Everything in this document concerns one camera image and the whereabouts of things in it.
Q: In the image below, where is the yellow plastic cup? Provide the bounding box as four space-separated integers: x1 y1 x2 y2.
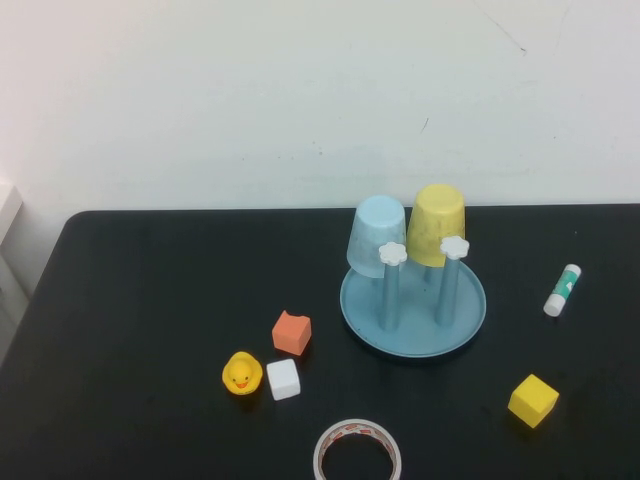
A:
405 183 468 269

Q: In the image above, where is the light blue plastic cup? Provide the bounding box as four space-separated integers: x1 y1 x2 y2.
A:
345 194 406 279

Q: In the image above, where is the blue cup stand with posts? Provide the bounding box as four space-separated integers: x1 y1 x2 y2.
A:
339 235 488 358

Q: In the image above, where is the orange foam cube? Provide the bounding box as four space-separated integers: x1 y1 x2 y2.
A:
271 309 313 357

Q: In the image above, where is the white foam cube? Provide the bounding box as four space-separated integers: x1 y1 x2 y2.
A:
265 358 302 402

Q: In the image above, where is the yellow rubber duck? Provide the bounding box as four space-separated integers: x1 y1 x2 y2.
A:
221 350 264 397

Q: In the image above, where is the white red tape roll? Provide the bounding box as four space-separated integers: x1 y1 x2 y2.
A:
313 418 403 480

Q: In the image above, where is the white green glue stick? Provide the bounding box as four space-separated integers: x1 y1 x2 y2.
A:
543 263 583 318

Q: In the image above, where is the yellow foam cube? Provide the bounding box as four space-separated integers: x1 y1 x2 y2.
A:
507 373 561 430

